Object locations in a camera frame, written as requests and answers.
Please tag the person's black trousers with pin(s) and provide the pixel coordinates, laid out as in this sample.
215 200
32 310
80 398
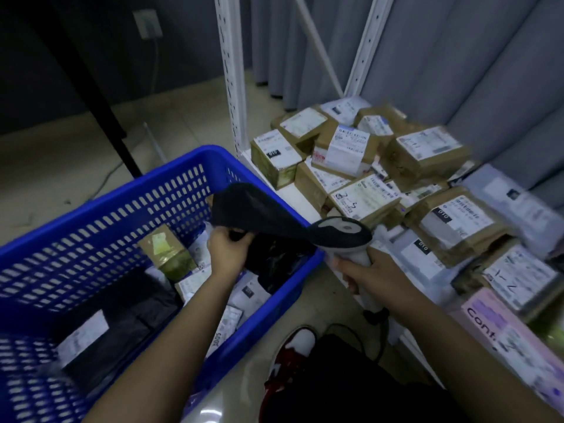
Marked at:
352 383

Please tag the person's right thumb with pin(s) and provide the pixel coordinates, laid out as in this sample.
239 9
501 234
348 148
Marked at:
350 264

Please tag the white plastic mailer bag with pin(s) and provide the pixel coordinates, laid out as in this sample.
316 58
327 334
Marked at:
418 259

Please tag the white wall socket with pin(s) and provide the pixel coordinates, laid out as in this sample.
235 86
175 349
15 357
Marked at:
147 23

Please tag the person's right forearm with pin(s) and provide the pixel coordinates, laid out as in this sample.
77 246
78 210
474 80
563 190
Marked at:
467 361

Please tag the red and white shoe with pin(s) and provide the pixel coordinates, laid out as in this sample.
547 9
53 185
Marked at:
291 356

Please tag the white and black barcode scanner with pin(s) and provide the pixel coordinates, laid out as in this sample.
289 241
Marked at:
341 235

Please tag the blue plastic basket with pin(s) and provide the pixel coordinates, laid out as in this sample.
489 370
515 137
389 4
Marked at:
110 224

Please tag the crumpled black plastic bag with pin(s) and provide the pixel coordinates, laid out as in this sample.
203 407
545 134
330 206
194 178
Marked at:
275 264

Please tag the person's left fingers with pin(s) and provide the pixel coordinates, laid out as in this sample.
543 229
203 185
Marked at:
240 237

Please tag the small cardboard box yellow label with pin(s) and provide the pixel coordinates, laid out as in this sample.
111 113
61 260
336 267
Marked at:
165 251

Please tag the grey plastic mailer bag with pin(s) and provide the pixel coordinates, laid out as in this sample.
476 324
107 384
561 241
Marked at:
520 207

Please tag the large black plastic bag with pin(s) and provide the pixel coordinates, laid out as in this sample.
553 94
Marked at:
123 321

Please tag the black slanted pole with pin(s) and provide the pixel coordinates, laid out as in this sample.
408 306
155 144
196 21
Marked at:
83 83

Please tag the white labelled flat parcel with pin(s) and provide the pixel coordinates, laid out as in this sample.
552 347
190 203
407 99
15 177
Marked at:
249 295
224 325

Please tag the black plastic parcel bag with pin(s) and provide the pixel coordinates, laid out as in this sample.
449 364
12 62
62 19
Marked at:
255 213

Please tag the person's left forearm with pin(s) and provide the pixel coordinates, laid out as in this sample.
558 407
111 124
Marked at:
167 348

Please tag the pink printed box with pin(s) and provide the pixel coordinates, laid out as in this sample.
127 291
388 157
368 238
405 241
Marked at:
511 343

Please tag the person's right hand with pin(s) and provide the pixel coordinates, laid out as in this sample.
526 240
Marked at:
383 277

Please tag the pile of labelled cardboard parcels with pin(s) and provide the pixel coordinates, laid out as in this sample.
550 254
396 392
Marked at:
396 171

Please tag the white metal shelf rack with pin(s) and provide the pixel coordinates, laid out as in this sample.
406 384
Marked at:
233 70

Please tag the person's left hand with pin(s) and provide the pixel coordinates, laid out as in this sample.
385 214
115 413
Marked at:
227 255

